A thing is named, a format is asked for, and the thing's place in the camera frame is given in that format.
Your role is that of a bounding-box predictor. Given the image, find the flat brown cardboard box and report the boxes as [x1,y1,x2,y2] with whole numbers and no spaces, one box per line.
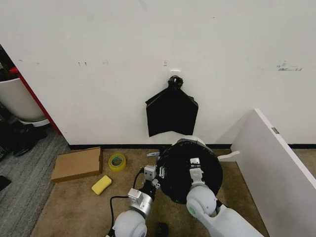
[50,147,104,184]

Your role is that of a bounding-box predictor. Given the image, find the white board panel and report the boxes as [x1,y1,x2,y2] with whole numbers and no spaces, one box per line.
[230,108,316,237]

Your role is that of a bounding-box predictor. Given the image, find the large white plant pot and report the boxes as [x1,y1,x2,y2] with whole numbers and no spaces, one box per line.
[0,78,50,128]

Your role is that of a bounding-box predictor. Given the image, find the yellow tape roll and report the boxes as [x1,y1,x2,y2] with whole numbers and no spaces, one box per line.
[108,153,127,172]

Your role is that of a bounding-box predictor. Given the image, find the round white trash bin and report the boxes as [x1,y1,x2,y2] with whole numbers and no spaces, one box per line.
[158,135,224,205]

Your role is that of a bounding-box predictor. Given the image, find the black bags pile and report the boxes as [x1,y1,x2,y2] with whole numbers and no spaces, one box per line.
[0,103,48,162]

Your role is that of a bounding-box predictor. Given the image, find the red wall edge trim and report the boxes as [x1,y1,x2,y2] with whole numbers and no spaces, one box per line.
[0,43,64,136]

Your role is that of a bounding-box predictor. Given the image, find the black robot wrist cable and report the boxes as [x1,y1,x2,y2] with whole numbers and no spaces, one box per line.
[109,196,129,232]
[133,168,147,191]

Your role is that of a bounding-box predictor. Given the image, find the yellow sponge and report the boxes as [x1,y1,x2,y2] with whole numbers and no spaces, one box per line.
[91,175,113,196]

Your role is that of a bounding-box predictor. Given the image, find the white flat strip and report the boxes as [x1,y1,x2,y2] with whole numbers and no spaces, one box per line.
[217,150,241,162]

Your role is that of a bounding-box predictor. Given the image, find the hanging black garbage bags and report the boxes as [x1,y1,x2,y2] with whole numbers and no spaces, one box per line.
[145,76,199,138]

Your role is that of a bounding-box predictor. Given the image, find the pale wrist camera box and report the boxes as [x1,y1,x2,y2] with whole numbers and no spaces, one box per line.
[144,165,157,179]

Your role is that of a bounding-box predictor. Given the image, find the black garbage bag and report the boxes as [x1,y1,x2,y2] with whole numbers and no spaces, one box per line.
[158,142,224,205]

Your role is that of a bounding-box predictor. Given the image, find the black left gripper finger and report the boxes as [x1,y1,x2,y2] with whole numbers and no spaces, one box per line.
[152,165,165,189]

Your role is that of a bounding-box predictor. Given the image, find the flat black object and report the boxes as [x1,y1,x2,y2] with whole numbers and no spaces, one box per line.
[0,175,12,193]

